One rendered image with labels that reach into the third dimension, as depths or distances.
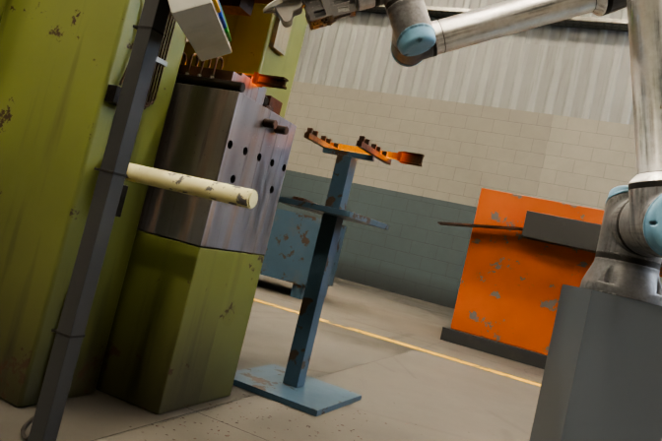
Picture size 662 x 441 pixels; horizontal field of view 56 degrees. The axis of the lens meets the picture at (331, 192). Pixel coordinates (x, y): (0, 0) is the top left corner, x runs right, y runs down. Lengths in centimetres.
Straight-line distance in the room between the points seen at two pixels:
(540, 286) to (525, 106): 485
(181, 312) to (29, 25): 89
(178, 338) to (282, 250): 378
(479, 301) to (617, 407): 352
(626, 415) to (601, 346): 16
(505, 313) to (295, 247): 184
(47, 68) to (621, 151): 824
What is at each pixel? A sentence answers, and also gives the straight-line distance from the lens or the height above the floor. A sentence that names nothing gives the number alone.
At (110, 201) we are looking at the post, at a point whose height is 54.
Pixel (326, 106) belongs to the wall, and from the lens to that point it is 1033.
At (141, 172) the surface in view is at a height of 62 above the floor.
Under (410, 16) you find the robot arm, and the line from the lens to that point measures 150.
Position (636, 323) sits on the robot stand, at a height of 55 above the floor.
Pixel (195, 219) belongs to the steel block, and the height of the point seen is 54.
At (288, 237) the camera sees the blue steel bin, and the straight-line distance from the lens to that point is 551.
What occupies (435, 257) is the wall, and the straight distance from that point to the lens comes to 934.
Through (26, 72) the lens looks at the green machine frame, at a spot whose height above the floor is 82.
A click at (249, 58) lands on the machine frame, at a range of 229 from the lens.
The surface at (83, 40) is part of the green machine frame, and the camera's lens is 178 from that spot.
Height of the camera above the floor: 58
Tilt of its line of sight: 4 degrees up
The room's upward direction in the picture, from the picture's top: 13 degrees clockwise
